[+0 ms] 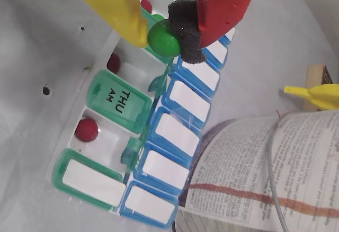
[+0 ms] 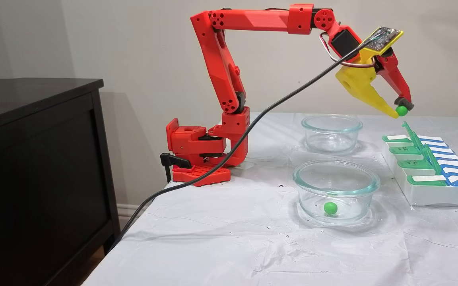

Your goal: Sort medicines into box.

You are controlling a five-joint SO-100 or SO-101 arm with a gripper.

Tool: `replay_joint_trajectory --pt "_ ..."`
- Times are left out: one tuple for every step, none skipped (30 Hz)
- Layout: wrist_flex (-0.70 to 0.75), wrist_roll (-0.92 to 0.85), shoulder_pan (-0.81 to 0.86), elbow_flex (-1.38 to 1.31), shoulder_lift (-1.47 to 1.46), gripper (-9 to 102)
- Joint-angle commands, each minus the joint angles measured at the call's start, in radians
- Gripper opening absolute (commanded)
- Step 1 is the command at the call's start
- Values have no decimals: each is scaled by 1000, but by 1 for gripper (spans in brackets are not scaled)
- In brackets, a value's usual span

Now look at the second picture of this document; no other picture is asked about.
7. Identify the black table clamp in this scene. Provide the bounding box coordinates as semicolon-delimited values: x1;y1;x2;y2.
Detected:
160;153;192;184

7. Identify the camera board on yellow mount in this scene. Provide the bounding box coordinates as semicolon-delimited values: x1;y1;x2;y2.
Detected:
359;26;404;54

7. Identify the white red servo wire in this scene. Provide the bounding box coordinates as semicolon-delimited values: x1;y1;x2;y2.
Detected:
319;32;376;69

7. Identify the white tablecloth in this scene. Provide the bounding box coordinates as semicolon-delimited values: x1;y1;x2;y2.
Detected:
82;112;458;286

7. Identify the black camera cable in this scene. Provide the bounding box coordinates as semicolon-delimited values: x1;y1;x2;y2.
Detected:
108;42;369;253

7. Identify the weekly pill organizer box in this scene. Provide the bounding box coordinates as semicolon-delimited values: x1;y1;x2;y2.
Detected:
381;121;458;209

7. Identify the black wooden cabinet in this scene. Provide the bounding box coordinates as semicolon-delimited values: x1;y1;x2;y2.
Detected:
0;78;121;286

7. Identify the clear glass bowl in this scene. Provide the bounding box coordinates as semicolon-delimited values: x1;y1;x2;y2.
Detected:
301;114;363;155
292;160;380;225

